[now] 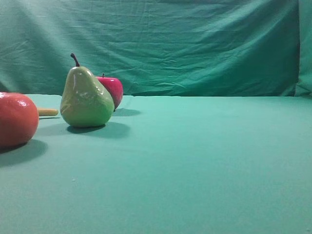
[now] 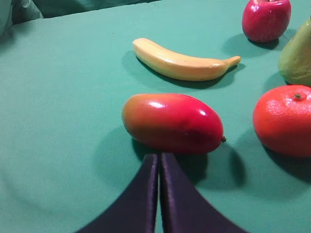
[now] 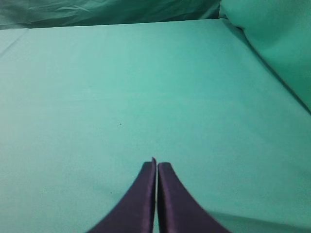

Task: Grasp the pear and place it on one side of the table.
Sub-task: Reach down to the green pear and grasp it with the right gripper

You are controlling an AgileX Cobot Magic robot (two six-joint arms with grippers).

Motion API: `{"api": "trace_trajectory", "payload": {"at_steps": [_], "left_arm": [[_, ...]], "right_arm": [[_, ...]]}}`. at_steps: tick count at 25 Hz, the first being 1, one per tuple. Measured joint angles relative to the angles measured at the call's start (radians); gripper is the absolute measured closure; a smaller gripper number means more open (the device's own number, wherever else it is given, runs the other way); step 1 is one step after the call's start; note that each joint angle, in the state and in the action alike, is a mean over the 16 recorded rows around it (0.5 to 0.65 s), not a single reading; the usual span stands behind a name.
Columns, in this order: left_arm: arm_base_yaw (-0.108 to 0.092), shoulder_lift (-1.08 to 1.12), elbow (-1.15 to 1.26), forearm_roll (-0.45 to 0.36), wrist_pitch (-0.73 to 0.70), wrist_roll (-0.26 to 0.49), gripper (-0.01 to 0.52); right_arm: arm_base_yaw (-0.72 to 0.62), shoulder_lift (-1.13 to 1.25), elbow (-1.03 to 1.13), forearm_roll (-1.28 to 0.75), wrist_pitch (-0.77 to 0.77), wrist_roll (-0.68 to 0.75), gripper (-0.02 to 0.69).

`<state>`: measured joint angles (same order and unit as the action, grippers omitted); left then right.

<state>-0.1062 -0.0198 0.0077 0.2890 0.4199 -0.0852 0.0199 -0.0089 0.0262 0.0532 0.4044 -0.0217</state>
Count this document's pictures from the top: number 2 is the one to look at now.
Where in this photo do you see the red apple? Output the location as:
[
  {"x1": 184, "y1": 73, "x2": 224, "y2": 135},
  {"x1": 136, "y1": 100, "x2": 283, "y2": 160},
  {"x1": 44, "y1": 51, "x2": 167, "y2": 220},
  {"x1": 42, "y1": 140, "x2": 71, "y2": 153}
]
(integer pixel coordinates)
[{"x1": 242, "y1": 0, "x2": 292, "y2": 43}]

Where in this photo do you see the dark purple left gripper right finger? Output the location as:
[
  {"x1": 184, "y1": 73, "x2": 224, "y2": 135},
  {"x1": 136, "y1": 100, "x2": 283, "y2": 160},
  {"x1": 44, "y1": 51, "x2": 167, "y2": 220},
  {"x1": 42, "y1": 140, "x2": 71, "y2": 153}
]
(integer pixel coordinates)
[{"x1": 160, "y1": 153, "x2": 246, "y2": 233}]

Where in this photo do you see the red mango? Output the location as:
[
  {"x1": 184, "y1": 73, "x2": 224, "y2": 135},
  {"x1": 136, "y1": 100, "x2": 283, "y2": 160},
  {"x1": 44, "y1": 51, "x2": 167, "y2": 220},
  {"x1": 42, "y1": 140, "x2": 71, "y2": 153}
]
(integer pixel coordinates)
[{"x1": 121, "y1": 93, "x2": 226, "y2": 153}]

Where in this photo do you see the orange tangerine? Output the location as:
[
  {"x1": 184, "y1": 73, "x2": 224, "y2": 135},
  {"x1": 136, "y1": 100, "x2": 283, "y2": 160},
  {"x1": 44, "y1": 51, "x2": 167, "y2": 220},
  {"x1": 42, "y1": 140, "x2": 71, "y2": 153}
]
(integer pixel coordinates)
[{"x1": 253, "y1": 85, "x2": 311, "y2": 158}]

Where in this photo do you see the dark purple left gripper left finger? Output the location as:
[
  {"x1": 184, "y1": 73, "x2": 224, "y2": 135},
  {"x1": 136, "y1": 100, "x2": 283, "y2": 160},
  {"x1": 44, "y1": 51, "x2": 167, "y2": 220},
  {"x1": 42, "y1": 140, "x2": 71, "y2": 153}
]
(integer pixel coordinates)
[{"x1": 78, "y1": 154, "x2": 158, "y2": 233}]

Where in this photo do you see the green pear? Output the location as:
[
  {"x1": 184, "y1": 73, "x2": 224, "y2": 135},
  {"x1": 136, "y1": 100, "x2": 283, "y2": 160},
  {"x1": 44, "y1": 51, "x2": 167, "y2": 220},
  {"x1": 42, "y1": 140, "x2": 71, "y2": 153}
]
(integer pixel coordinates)
[{"x1": 278, "y1": 18, "x2": 311, "y2": 86}]

